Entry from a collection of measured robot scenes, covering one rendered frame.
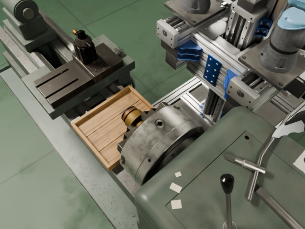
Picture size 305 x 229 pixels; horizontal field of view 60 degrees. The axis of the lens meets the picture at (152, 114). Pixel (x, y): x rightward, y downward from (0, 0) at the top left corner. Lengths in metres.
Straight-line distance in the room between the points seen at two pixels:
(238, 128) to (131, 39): 2.30
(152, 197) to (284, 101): 1.84
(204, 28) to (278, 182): 0.91
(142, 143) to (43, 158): 1.56
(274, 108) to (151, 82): 1.12
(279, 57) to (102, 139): 0.83
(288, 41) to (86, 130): 0.93
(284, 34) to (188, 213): 0.73
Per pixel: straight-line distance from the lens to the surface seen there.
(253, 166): 0.81
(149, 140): 0.85
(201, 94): 2.27
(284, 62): 1.19
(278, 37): 1.14
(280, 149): 0.89
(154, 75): 2.64
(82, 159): 1.62
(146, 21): 3.26
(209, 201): 0.76
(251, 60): 1.22
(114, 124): 1.28
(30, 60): 1.72
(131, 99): 1.36
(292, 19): 1.09
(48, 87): 1.39
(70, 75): 1.41
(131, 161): 0.90
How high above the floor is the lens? 1.97
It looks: 57 degrees down
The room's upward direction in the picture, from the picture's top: straight up
